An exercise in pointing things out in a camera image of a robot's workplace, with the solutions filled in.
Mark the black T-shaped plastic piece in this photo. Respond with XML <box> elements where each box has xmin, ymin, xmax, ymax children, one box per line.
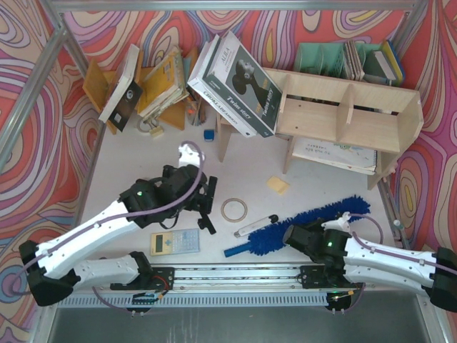
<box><xmin>197</xmin><ymin>213</ymin><xmax>216</xmax><ymax>235</ymax></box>

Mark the blue microfibre duster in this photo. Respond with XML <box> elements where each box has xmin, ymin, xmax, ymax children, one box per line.
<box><xmin>224</xmin><ymin>195</ymin><xmax>371</xmax><ymax>258</ymax></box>

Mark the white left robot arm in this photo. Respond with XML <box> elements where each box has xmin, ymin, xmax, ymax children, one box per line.
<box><xmin>19</xmin><ymin>165</ymin><xmax>218</xmax><ymax>307</ymax></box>

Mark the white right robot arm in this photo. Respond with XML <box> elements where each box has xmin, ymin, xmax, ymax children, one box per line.
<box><xmin>283</xmin><ymin>212</ymin><xmax>456</xmax><ymax>312</ymax></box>

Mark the wooden bookshelf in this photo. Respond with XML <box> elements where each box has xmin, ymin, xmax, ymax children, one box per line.
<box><xmin>216</xmin><ymin>66</ymin><xmax>424</xmax><ymax>191</ymax></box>

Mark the blue stamp block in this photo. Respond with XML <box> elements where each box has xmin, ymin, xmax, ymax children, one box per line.
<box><xmin>204</xmin><ymin>129</ymin><xmax>215</xmax><ymax>141</ymax></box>

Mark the beige calculator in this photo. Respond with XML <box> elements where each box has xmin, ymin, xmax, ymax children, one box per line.
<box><xmin>150</xmin><ymin>229</ymin><xmax>200</xmax><ymax>256</ymax></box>

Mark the masking tape roll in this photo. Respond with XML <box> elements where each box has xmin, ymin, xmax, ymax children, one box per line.
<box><xmin>221</xmin><ymin>197</ymin><xmax>248</xmax><ymax>223</ymax></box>

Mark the pencils bundle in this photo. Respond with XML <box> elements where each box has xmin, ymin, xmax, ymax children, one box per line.
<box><xmin>186</xmin><ymin>99</ymin><xmax>206</xmax><ymax>126</ymax></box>

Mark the yellow sticky note pad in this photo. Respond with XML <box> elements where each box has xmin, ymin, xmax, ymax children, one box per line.
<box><xmin>266</xmin><ymin>176</ymin><xmax>290</xmax><ymax>195</ymax></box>

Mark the yellow wooden book stand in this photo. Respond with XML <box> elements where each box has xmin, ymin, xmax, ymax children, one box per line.
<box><xmin>83</xmin><ymin>47</ymin><xmax>199</xmax><ymax>134</ymax></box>

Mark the spiral notebook under shelf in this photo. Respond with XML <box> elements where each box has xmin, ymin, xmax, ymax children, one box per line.
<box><xmin>292</xmin><ymin>138</ymin><xmax>377</xmax><ymax>175</ymax></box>

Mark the yellow worn books stack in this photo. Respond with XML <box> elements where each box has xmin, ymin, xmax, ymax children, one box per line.
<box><xmin>138</xmin><ymin>46</ymin><xmax>189</xmax><ymax>121</ymax></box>

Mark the white book with black cover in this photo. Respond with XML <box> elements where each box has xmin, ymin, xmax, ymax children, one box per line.
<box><xmin>99</xmin><ymin>44</ymin><xmax>143</xmax><ymax>131</ymax></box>

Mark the white Chokladfabriken book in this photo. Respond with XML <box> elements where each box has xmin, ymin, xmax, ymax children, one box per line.
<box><xmin>188</xmin><ymin>34</ymin><xmax>257</xmax><ymax>138</ymax></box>

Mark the black white Twins story book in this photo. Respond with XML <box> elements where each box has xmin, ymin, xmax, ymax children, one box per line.
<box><xmin>202</xmin><ymin>31</ymin><xmax>282</xmax><ymax>138</ymax></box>

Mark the brown card stack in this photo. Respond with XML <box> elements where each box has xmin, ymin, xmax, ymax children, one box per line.
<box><xmin>344</xmin><ymin>40</ymin><xmax>364</xmax><ymax>81</ymax></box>

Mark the green desk organiser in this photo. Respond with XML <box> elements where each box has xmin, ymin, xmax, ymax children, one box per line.
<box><xmin>293</xmin><ymin>43</ymin><xmax>391</xmax><ymax>86</ymax></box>

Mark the grey book in organiser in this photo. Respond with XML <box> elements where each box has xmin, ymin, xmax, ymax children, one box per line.
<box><xmin>363</xmin><ymin>51</ymin><xmax>396</xmax><ymax>86</ymax></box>

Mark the blue yellow book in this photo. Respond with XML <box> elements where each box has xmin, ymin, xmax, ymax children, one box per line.
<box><xmin>381</xmin><ymin>40</ymin><xmax>406</xmax><ymax>86</ymax></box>

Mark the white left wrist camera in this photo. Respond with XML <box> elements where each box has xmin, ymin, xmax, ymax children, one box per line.
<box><xmin>179</xmin><ymin>144</ymin><xmax>206</xmax><ymax>168</ymax></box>

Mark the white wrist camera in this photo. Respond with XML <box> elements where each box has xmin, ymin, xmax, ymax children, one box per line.
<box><xmin>179</xmin><ymin>144</ymin><xmax>206</xmax><ymax>168</ymax></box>
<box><xmin>321</xmin><ymin>212</ymin><xmax>351</xmax><ymax>233</ymax></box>

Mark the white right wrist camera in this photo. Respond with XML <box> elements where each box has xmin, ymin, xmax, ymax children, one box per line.
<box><xmin>321</xmin><ymin>212</ymin><xmax>351</xmax><ymax>233</ymax></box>

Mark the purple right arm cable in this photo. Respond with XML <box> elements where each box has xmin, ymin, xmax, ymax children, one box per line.
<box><xmin>348</xmin><ymin>212</ymin><xmax>457</xmax><ymax>272</ymax></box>

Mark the padlock with ring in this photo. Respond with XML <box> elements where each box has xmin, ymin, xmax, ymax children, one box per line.
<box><xmin>136</xmin><ymin>119</ymin><xmax>164</xmax><ymax>138</ymax></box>

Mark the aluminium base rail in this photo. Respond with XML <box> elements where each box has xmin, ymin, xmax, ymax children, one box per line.
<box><xmin>46</xmin><ymin>261</ymin><xmax>436</xmax><ymax>308</ymax></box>

